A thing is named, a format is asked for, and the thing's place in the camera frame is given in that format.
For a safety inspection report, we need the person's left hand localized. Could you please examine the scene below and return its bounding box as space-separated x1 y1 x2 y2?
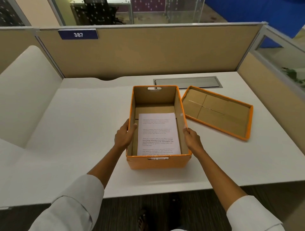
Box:
114 118 138 151

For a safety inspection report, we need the person's right hand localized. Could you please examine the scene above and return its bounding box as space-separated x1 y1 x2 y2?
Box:
183 128 204 155

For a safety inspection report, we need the orange cardboard storage box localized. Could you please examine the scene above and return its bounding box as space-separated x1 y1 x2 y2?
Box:
125 85 192 170

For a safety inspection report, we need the person's right forearm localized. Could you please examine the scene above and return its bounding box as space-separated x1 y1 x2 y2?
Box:
193 149 285 231

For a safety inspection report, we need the person's left forearm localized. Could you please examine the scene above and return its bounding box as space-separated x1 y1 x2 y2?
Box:
28 145 126 231

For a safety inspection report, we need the white printed paper sheet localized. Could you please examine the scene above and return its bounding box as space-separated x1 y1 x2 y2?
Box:
137 113 181 156

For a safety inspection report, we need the orange cardboard box lid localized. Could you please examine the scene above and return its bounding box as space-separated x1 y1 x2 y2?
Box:
181 85 254 141

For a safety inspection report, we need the beige cubicle partition panel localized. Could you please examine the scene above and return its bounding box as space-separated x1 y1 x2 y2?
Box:
36 22 267 80

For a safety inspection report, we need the person's foot in sandal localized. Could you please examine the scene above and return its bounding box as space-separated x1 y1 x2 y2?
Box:
137 209 153 231

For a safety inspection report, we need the beige side partition panel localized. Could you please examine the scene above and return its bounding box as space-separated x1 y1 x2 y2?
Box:
237 52 305 155

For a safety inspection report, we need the blue desk number sign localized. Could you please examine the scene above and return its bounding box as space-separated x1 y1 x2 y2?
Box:
58 29 99 40

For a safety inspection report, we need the green plant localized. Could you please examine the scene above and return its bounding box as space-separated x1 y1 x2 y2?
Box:
281 67 305 89

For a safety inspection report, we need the black office chair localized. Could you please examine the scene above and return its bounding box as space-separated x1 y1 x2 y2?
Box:
71 0 124 26

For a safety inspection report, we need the grey desk cable hatch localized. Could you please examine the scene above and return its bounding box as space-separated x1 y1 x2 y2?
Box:
153 76 223 90

